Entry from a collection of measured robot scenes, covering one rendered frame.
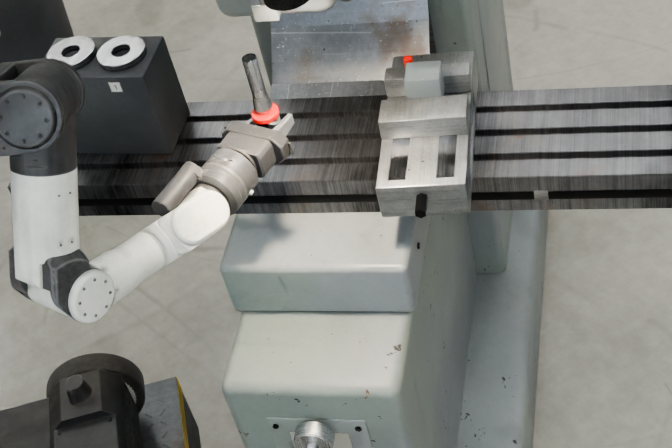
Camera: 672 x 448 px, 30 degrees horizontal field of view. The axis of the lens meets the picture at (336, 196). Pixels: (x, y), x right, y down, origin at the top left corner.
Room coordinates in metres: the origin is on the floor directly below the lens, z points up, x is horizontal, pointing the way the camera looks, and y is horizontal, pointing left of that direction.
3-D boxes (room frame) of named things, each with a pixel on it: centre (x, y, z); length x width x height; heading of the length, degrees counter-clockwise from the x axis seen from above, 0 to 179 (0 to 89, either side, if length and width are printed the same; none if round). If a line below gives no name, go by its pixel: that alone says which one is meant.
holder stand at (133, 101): (1.91, 0.35, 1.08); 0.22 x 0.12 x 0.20; 67
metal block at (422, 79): (1.69, -0.20, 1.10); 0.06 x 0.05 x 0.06; 73
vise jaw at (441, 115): (1.63, -0.18, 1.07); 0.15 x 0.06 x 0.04; 73
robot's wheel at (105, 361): (1.72, 0.58, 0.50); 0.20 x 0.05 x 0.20; 91
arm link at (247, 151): (1.57, 0.14, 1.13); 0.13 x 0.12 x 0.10; 52
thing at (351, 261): (1.75, -0.01, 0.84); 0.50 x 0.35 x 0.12; 160
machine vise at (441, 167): (1.66, -0.19, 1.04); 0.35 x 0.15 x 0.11; 163
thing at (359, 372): (1.73, 0.00, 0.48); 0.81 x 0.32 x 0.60; 160
